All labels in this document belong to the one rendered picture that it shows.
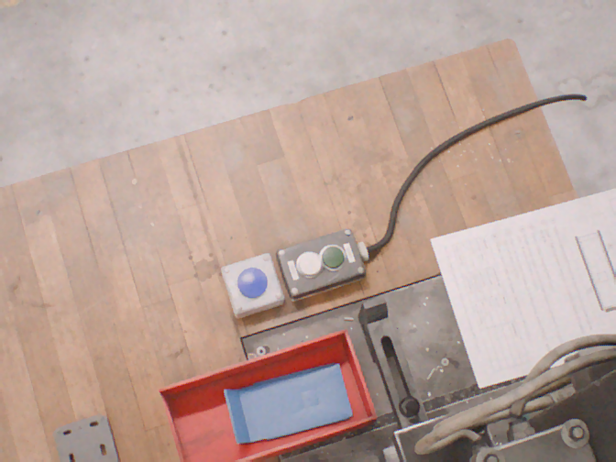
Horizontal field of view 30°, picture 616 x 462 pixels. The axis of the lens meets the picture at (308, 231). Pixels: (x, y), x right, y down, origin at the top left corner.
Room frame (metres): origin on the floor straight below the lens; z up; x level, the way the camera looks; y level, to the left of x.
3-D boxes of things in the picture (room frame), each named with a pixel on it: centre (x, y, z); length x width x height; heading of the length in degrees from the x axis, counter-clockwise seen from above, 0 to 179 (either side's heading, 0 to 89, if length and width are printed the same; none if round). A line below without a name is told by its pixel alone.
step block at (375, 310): (0.30, -0.10, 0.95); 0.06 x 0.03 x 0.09; 24
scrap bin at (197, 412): (0.19, 0.03, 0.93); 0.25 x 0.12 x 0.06; 114
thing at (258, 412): (0.20, 0.00, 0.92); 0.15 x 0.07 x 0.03; 110
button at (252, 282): (0.35, 0.07, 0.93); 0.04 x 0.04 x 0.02
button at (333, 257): (0.39, -0.04, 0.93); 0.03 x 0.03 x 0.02
